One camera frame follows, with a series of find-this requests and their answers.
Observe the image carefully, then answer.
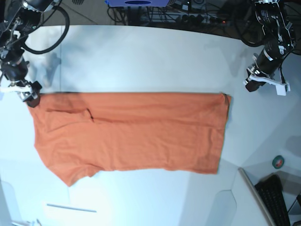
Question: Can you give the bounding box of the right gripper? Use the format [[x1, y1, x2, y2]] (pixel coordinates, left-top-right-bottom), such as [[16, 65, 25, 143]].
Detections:
[[0, 55, 42, 107]]

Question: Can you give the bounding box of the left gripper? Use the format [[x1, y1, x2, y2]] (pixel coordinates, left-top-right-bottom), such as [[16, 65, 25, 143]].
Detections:
[[243, 46, 286, 92]]

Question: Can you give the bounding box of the orange t-shirt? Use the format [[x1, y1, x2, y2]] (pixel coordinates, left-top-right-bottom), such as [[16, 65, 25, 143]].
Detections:
[[29, 93, 231, 186]]

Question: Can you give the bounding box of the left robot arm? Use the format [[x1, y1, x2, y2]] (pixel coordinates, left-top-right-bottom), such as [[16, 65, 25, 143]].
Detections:
[[244, 0, 295, 96]]

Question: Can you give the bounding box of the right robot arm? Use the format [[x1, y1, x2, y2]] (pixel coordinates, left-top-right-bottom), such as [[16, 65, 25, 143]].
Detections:
[[0, 0, 70, 108]]

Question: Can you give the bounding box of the green tape roll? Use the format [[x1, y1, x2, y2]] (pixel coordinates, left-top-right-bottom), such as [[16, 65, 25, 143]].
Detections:
[[272, 155, 285, 169]]

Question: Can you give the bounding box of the black power strip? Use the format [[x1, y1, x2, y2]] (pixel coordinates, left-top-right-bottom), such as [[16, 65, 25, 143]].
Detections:
[[181, 14, 228, 26]]

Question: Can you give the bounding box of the black keyboard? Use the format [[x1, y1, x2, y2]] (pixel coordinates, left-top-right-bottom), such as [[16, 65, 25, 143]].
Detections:
[[255, 174, 291, 226]]

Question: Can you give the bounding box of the blue box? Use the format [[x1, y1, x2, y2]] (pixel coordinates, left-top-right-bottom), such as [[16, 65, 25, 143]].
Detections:
[[105, 0, 175, 7]]

